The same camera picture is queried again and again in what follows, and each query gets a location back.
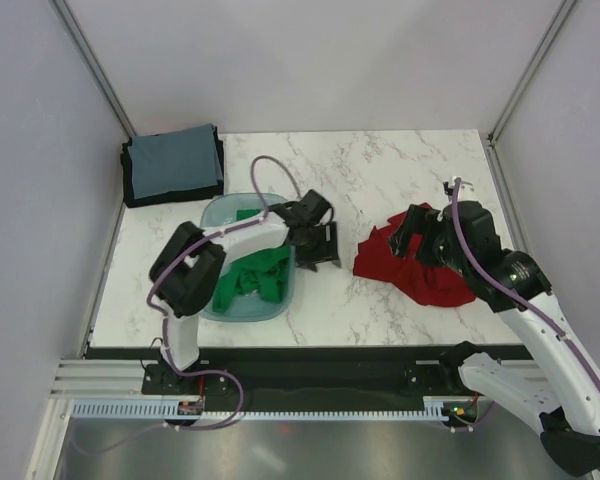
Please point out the right aluminium frame post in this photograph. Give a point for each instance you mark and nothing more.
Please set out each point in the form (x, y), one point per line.
(551, 34)

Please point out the aluminium frame post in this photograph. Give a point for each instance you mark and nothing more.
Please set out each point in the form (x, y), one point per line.
(72, 26)
(551, 34)

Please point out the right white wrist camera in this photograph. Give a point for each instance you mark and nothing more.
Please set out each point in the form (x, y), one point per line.
(459, 188)

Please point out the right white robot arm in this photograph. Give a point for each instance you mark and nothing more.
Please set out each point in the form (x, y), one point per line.
(566, 417)

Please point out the folded grey-blue t shirt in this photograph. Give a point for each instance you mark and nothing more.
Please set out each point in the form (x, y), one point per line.
(172, 162)

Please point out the green t shirt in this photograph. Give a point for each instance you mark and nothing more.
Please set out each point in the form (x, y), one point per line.
(253, 286)

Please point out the clear teal plastic bin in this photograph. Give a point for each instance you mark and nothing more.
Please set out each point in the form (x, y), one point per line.
(229, 209)

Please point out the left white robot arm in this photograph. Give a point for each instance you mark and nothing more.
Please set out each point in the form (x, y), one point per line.
(185, 274)

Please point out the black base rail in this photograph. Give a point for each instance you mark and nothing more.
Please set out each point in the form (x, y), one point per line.
(333, 379)

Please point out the red t shirt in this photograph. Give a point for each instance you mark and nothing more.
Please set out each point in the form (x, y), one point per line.
(427, 286)

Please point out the white slotted cable duct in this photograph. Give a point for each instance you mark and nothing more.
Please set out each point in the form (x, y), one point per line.
(192, 408)

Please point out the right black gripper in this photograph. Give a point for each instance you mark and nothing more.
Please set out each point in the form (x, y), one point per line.
(415, 223)

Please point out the left aluminium frame post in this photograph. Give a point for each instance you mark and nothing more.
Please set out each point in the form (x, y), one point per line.
(72, 26)

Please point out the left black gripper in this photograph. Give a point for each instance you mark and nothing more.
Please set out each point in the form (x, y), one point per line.
(306, 258)

